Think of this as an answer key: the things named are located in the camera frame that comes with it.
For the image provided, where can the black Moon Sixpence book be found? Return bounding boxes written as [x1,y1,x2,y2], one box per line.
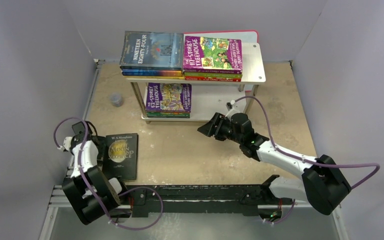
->
[102,133,139,181]

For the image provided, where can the purple Treehouse book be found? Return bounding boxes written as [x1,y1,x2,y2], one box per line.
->
[145,82,192,113]

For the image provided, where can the dark green Treehouse book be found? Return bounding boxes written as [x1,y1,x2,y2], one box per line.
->
[146,114,190,119]

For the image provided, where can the orange Treehouse book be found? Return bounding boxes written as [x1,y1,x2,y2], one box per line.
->
[146,111,191,115]

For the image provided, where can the yellow book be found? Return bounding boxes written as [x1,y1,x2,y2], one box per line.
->
[124,76,185,80]

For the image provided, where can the Nineteen Eighty-Four blue book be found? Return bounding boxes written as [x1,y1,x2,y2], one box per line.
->
[119,31,184,71]

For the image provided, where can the Jane Eyre book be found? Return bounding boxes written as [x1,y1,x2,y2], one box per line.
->
[121,69,183,77]

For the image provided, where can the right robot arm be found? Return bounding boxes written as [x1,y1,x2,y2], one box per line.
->
[197,112,352,215]

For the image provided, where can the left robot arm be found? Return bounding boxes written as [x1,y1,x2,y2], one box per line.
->
[62,121,129,225]

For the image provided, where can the white two-tier metal shelf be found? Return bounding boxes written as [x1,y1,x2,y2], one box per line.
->
[125,43,266,124]

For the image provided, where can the small clear plastic cup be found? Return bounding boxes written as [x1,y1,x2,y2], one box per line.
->
[108,92,123,108]

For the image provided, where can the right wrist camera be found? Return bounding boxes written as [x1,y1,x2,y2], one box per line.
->
[225,100,241,120]

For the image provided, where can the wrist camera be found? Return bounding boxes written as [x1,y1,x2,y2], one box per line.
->
[225,100,241,120]
[57,136,73,152]

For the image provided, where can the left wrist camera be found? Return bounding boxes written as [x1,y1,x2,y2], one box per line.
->
[57,136,73,152]

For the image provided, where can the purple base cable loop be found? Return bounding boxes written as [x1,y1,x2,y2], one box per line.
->
[108,186,164,231]

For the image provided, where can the black aluminium base frame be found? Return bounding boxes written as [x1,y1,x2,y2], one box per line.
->
[109,184,293,220]

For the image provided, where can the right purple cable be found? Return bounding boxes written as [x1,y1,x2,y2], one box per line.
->
[231,96,381,226]

